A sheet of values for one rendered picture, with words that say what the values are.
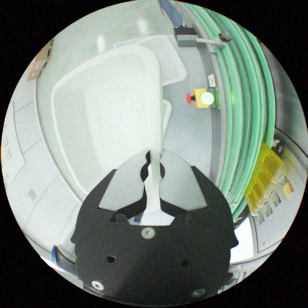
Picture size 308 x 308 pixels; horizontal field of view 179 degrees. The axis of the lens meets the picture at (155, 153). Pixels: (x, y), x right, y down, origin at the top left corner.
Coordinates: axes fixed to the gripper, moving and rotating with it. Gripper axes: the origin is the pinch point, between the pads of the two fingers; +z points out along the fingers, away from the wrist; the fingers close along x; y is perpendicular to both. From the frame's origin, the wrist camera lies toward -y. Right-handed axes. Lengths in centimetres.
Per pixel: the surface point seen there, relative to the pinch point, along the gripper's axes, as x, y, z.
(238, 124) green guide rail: 21.3, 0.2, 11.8
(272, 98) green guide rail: 36.6, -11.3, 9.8
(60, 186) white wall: -294, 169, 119
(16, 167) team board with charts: -327, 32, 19
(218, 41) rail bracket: 16.0, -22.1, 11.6
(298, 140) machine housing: 49.2, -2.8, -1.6
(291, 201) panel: 47, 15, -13
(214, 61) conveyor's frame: 18.6, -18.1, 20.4
